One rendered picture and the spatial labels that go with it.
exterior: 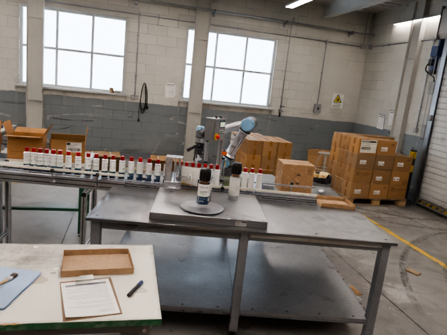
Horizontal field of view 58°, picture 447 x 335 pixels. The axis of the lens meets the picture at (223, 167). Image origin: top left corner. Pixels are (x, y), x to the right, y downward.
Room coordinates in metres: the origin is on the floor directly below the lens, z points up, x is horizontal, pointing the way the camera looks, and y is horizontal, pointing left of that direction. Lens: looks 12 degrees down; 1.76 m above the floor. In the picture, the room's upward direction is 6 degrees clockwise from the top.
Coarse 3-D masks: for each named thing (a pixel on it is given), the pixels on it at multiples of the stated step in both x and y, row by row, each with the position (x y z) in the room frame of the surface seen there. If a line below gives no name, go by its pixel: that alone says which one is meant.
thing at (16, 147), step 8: (8, 120) 4.21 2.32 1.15; (8, 128) 4.13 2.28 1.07; (16, 128) 4.36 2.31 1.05; (24, 128) 4.39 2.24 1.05; (32, 128) 4.43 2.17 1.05; (40, 128) 4.47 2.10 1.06; (48, 128) 4.14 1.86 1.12; (8, 136) 4.03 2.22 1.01; (16, 136) 3.93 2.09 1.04; (24, 136) 3.98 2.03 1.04; (32, 136) 4.06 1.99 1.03; (40, 136) 4.36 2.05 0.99; (8, 144) 4.03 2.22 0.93; (16, 144) 4.06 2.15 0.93; (24, 144) 4.08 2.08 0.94; (32, 144) 4.10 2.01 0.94; (40, 144) 4.12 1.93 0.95; (8, 152) 4.03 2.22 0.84; (16, 152) 4.06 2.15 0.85
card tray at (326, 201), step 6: (318, 198) 3.56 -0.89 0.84; (324, 198) 3.56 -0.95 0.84; (330, 198) 3.56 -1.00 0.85; (336, 198) 3.57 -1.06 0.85; (342, 198) 3.57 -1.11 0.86; (318, 204) 3.38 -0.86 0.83; (324, 204) 3.30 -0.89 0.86; (330, 204) 3.30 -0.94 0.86; (336, 204) 3.31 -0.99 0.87; (342, 204) 3.45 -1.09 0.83; (348, 204) 3.47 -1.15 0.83
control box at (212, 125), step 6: (210, 120) 3.37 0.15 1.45; (216, 120) 3.35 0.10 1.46; (222, 120) 3.44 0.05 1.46; (210, 126) 3.37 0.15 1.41; (216, 126) 3.36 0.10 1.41; (210, 132) 3.36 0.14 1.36; (216, 132) 3.37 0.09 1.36; (204, 138) 3.39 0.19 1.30; (210, 138) 3.36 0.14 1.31; (216, 138) 3.38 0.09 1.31; (222, 138) 3.46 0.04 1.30
